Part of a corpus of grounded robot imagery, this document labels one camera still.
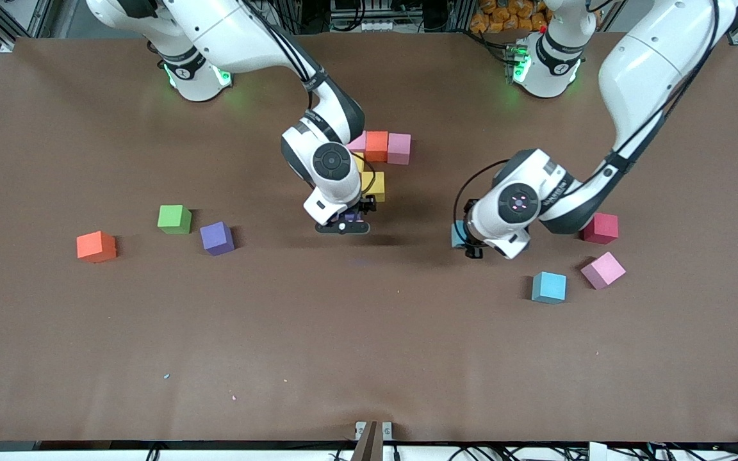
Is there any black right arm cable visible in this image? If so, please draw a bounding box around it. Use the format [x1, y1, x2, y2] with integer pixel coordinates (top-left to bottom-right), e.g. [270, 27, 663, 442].
[359, 163, 378, 199]

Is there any brown paper table cover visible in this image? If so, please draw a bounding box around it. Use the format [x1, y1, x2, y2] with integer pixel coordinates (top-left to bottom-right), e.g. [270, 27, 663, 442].
[0, 32, 738, 444]

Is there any metal mount bracket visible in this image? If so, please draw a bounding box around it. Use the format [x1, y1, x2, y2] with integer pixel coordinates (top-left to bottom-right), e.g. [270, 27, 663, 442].
[351, 421, 394, 461]

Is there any red foam block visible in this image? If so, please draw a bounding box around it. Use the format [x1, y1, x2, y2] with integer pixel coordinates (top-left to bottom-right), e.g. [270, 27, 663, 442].
[584, 213, 619, 245]

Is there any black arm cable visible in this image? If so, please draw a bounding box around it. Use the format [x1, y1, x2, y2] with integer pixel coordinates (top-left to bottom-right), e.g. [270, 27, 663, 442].
[453, 160, 511, 225]
[359, 163, 378, 199]

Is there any pile of orange objects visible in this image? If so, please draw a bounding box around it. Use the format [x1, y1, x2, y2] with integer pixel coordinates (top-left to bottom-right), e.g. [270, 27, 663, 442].
[470, 0, 552, 34]

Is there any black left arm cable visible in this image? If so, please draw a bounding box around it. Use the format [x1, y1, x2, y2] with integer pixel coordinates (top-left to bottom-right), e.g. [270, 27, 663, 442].
[453, 160, 511, 225]

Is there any green foam block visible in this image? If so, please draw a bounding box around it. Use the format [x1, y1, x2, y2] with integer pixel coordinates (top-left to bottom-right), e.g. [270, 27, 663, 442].
[157, 204, 193, 235]

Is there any orange foam block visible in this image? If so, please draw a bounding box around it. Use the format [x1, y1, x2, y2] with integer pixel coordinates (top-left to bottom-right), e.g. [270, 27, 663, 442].
[365, 131, 390, 163]
[76, 230, 117, 264]

